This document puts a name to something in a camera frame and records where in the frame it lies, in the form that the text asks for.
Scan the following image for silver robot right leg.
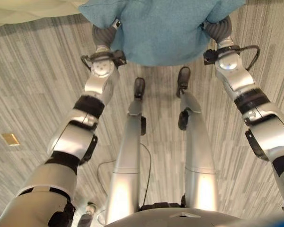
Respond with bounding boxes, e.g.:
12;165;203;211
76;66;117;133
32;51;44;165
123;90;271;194
178;91;219;212

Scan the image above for brass floor socket plate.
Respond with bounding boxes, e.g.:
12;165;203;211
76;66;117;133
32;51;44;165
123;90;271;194
1;133;20;146

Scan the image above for person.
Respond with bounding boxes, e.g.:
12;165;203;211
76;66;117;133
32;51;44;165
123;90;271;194
77;201;98;227

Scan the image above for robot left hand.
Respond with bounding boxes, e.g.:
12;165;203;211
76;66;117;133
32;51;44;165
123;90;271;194
92;19;122;53

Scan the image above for blue fabric cushion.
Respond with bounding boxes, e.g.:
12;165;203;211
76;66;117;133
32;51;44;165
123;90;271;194
78;0;246;67

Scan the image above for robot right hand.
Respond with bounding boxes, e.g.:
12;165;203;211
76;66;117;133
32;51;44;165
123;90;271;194
201;16;233;46

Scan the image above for dark robot foot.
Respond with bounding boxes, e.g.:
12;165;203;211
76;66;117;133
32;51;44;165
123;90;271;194
176;66;191;98
133;77;146;99

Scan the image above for dark robot left foot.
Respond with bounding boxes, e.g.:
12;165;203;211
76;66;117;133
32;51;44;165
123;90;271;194
133;77;146;99

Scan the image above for dark robot right foot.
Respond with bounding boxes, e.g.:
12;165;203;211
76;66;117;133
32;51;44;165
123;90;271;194
176;66;191;98

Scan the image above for beige sofa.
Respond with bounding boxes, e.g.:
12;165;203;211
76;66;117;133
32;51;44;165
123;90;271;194
0;0;89;25

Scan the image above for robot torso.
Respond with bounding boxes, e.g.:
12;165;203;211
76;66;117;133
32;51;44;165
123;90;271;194
104;202;284;227

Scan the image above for black cable on floor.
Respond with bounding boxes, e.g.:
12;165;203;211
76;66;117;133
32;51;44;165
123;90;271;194
97;142;152;206

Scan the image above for silver robot left leg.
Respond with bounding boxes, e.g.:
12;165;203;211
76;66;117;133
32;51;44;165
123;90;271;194
105;98;147;225

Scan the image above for silver robot leg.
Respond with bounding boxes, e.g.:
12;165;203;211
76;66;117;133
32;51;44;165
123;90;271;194
178;91;219;212
105;98;147;225

